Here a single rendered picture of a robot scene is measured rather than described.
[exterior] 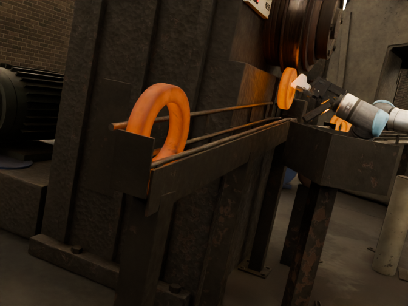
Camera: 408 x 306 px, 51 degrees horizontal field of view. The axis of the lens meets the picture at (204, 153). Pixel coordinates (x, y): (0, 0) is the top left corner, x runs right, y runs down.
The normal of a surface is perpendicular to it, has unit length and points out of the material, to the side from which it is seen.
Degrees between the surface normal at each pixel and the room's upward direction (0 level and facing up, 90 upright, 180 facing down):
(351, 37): 90
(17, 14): 90
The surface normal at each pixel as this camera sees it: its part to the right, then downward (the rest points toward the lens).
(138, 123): -0.37, -0.12
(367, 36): -0.58, 0.01
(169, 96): 0.89, 0.25
